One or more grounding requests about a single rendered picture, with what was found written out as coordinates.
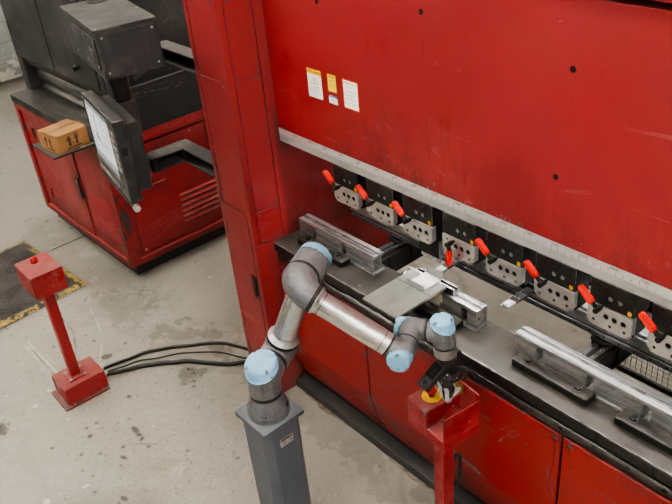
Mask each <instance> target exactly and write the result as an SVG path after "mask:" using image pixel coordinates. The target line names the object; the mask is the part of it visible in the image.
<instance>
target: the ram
mask: <svg viewBox="0 0 672 504"><path fill-rule="evenodd" d="M262 7H263V15H264V22H265V29H266V37H267V44H268V52H269V59H270V67H271V74H272V82H273V89H274V97H275V104H276V111H277V119H278V126H279V128H281V129H284V130H286V131H288V132H291V133H293V134H296V135H298V136H300V137H303V138H305V139H308V140H310V141H312V142H315V143H317V144H320V145H322V146H324V147H327V148H329V149H332V150H334V151H337V152H339V153H341V154H344V155H346V156H349V157H351V158H353V159H356V160H358V161H361V162H363V163H365V164H368V165H370V166H373V167H375V168H377V169H380V170H382V171H385V172H387V173H389V174H392V175H394V176H397V177H399V178H401V179H404V180H406V181H409V182H411V183H414V184H416V185H418V186H421V187H423V188H426V189H428V190H430V191H433V192H435V193H438V194H440V195H442V196H445V197H447V198H450V199H452V200H454V201H457V202H459V203H462V204H464V205H466V206H469V207H471V208H474V209H476V210H479V211H481V212H483V213H486V214H488V215H491V216H493V217H495V218H498V219H500V220H503V221H505V222H507V223H510V224H512V225H515V226H517V227H519V228H522V229H524V230H527V231H529V232H531V233H534V234H536V235H539V236H541V237H543V238H546V239H548V240H551V241H553V242H556V243H558V244H560V245H563V246H565V247H568V248H570V249H572V250H575V251H577V252H580V253H582V254H584V255H587V256H589V257H592V258H594V259H596V260H599V261H601V262H604V263H606V264H608V265H611V266H613V267H616V268H618V269H621V270H623V271H625V272H628V273H630V274H633V275H635V276H637V277H640V278H642V279H645V280H647V281H649V282H652V283H654V284H657V285H659V286H661V287H664V288H666V289H669V290H671V291H672V3H665V2H658V1H652V0H262ZM306 67H308V68H311V69H314V70H317V71H320V73H321V83H322V93H323V100H321V99H318V98H315V97H312V96H310V95H309V87H308V77H307V68H306ZM327 74H330V75H334V76H335V78H336V89H337V93H334V92H331V91H328V82H327ZM342 78H343V79H346V80H349V81H352V82H355V83H357V85H358V98H359V112H360V113H359V112H356V111H353V110H351V109H348V108H345V107H344V96H343V85H342ZM329 94H330V95H333V96H336V97H337V100H338V105H335V104H333V103H330V102H329ZM279 135H280V134H279ZM280 141H283V142H285V143H287V144H290V145H292V146H294V147H297V148H299V149H301V150H303V151H306V152H308V153H310V154H313V155H315V156H317V157H320V158H322V159H324V160H327V161H329V162H331V163H333V164H336V165H338V166H340V167H343V168H345V169H347V170H350V171H352V172H354V173H357V174H359V175H361V176H363V177H366V178H368V179H370V180H373V181H375V182H377V183H380V184H382V185H384V186H387V187H389V188H391V189H393V190H396V191H398V192H400V193H403V194H405V195H407V196H410V197H412V198H414V199H417V200H419V201H421V202H423V203H426V204H428V205H430V206H433V207H435V208H437V209H440V210H442V211H444V212H447V213H449V214H451V215H453V216H456V217H458V218H460V219H463V220H465V221H467V222H470V223H472V224H474V225H477V226H479V227H481V228H483V229H486V230H488V231H490V232H493V233H495V234H497V235H500V236H502V237H504V238H507V239H509V240H511V241H513V242H516V243H518V244H520V245H523V246H525V247H527V248H530V249H532V250H534V251H537V252H539V253H541V254H543V255H546V256H548V257H550V258H553V259H555V260H557V261H560V262H562V263H564V264H567V265H569V266H571V267H573V268H576V269H578V270H580V271H583V272H585V273H587V274H590V275H592V276H594V277H597V278H599V279H601V280H603V281H606V282H608V283H610V284H613V285H615V286H617V287H620V288H622V289H624V290H627V291H629V292H631V293H633V294H636V295H638V296H640V297H643V298H645V299H647V300H650V301H652V302H654V303H657V304H659V305H661V306H663V307H666V308H668V309H670V310H672V301H670V300H668V299H666V298H663V297H661V296H659V295H656V294H654V293H652V292H649V291H647V290H645V289H642V288H640V287H638V286H635V285H633V284H630V283H628V282H626V281H623V280H621V279H619V278H616V277H614V276H612V275H609V274H607V273H605V272H602V271H600V270H598V269H595V268H593V267H590V266H588V265H586V264H583V263H581V262H579V261H576V260H574V259H572V258H569V257H567V256H565V255H562V254H560V253H558V252H555V251H553V250H550V249H548V248H546V247H543V246H541V245H539V244H536V243H534V242H532V241H529V240H527V239H525V238H522V237H520V236H518V235H515V234H513V233H510V232H508V231H506V230H503V229H501V228H499V227H496V226H494V225H492V224H489V223H487V222H485V221H482V220H480V219H478V218H475V217H473V216H470V215H468V214H466V213H463V212H461V211H459V210H456V209H454V208H452V207H449V206H447V205H445V204H442V203H440V202H438V201H435V200H433V199H430V198H428V197H426V196H423V195H421V194H419V193H416V192H414V191H412V190H409V189H407V188H405V187H402V186H400V185H398V184H395V183H393V182H390V181H388V180H386V179H383V178H381V177H379V176H376V175H374V174H372V173H369V172H367V171H365V170H362V169H360V168H358V167H355V166H353V165H350V164H348V163H346V162H343V161H341V160H339V159H336V158H334V157H332V156H329V155H327V154H325V153H322V152H320V151H318V150H315V149H313V148H310V147H308V146H306V145H303V144H301V143H299V142H296V141H294V140H292V139H289V138H287V137H285V136H282V135H280Z"/></svg>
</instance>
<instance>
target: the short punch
mask: <svg viewBox="0 0 672 504"><path fill-rule="evenodd" d="M420 250H421V251H422V254H423V255H425V256H427V257H429V258H431V259H433V260H435V261H437V262H439V263H441V259H442V258H443V244H442V240H441V241H440V242H438V243H436V244H435V243H431V244H429V245H428V244H426V243H424V242H422V241H420Z"/></svg>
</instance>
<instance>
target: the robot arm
mask: <svg viewBox="0 0 672 504"><path fill-rule="evenodd" d="M331 264H332V256H331V254H330V253H329V251H328V249H327V248H325V247H324V246H323V245H321V244H319V243H316V242H308V243H305V244H303V245H302V246H301V247H300V248H299V249H298V251H297V253H296V254H295V256H294V257H293V258H292V260H291V261H290V263H289V264H288V265H287V266H286V268H285V269H284V271H283V274H282V285H283V288H284V291H285V293H286V295H285V298H284V301H283V304H282V306H281V309H280V312H279V315H278V318H277V321H276V324H275V325H274V326H272V327H271V328H270V329H269V331H268V333H267V336H266V339H265V342H264V344H263V346H262V347H261V349H260V350H257V351H256V353H254V352H253V353H251V354H250V355H249V356H248V357H247V359H246V361H245V364H244V368H245V369H244V373H245V377H246V380H247V385H248V390H249V395H250V398H249V403H248V406H247V412H248V416H249V418H250V420H251V421H252V422H254V423H255V424H258V425H263V426H268V425H274V424H277V423H279V422H281V421H283V420H284V419H285V418H286V417H287V416H288V414H289V412H290V403H289V399H288V398H287V396H286V395H285V393H284V392H283V390H282V384H281V378H282V376H283V374H284V372H285V371H286V369H287V367H288V366H289V364H290V362H291V361H292V359H293V357H294V356H295V355H296V354H297V352H298V349H299V346H300V337H299V334H298V332H299V330H300V327H301V324H302V322H303V319H304V316H305V314H306V312H307V313H308V314H309V313H315V314H316V315H318V316H320V317H321V318H323V319H324V320H326V321H328V322H329V323H331V324H333V325H334V326H336V327H337V328H339V329H341V330H342V331H344V332H346V333H347V334H349V335H350V336H352V337H354V338H355V339H357V340H359V341H360V342H362V343H363V344H365V345H367V346H368V347H370V348H372V349H373V350H375V351H377V352H378V353H380V354H381V355H383V356H385V357H386V363H387V365H388V366H389V368H390V369H391V370H393V371H395V372H404V371H406V370H408V369H409V367H410V365H411V363H412V362H413V360H414V356H415V353H416V351H417V348H418V346H419V344H420V341H421V342H433V349H434V356H435V362H434V363H433V364H432V365H431V366H430V368H429V369H428V370H427V371H426V372H425V374H424V375H423V376H422V377H421V378H420V380H419V381H418V382H417V384H418V386H419V387H421V388H422V389H423V390H424V391H425V392H430V390H431V389H432V388H433V387H434V386H435V384H436V386H437V388H438V390H439V392H440V394H441V396H442V398H443V400H444V401H445V402H447V403H450V402H451V401H452V399H453V397H454V396H455V395H456V394H458V393H459V392H460V390H461V387H455V384H454V383H455V382H457V381H459V380H461V381H462V380H464V379H466V378H467V372H466V366H465V365H464V364H463V363H462V353H461V350H460V349H458V348H457V343H456V335H455V325H454V320H453V317H452V316H451V315H450V314H448V313H445V312H440V313H436V314H434V315H433V316H432V317H431V319H426V318H416V317H411V316H407V317H403V316H399V317H397V318H396V320H395V324H394V334H393V333H392V332H390V331H388V330H387V329H385V328H384V327H382V326H380V325H379V324H377V323H376V322H374V321H372V320H371V319H369V318H367V317H366V316H364V315H363V314H361V313H359V312H358V311H356V310H354V309H353V308H351V307H350V306H348V305H346V304H345V303H343V302H342V301H340V300H338V299H337V298H335V297H333V296H332V295H330V294H329V293H327V292H326V291H325V287H323V286H322V282H323V279H324V277H325V275H326V272H327V271H328V269H329V268H330V267H331ZM460 366H461V367H462V366H463V367H462V368H460ZM463 371H465V376H463V375H464V374H463ZM462 376H463V377H462Z"/></svg>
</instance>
